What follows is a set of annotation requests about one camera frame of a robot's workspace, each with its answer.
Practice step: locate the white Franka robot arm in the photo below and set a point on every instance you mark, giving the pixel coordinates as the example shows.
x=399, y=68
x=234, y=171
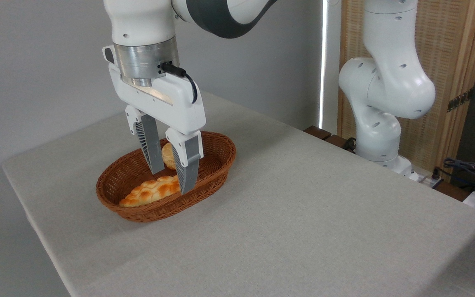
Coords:
x=386, y=82

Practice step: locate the round pale bread roll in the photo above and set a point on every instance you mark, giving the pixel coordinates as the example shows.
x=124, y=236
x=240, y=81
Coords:
x=168, y=156

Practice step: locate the brown wicker oval basket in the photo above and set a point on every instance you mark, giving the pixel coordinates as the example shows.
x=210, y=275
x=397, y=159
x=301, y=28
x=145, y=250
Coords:
x=217, y=165

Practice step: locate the wooden rattan folding screen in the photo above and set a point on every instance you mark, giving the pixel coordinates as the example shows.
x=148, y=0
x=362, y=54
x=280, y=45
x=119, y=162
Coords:
x=447, y=41

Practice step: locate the braided golden bread loaf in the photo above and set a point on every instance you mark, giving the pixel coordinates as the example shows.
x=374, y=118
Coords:
x=151, y=192

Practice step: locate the white power strip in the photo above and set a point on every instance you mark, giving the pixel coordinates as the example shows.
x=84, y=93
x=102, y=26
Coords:
x=429, y=180

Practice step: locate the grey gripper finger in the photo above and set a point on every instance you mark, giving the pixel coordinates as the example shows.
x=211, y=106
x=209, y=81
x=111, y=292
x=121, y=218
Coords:
x=189, y=165
x=151, y=144

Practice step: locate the dark brown wooden board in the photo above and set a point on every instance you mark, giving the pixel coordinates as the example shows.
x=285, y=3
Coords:
x=452, y=191

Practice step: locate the dark metal screen hinge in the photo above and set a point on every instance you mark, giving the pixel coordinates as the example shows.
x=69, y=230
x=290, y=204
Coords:
x=460, y=100

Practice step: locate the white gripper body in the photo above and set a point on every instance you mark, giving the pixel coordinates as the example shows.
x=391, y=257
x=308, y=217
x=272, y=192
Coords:
x=171, y=103

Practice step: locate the grey tablecloth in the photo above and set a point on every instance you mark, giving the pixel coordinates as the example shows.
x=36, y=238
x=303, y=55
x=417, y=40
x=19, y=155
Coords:
x=303, y=214

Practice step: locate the dark brown wooden block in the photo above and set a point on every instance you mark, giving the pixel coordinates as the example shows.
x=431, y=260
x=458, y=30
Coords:
x=336, y=141
x=316, y=132

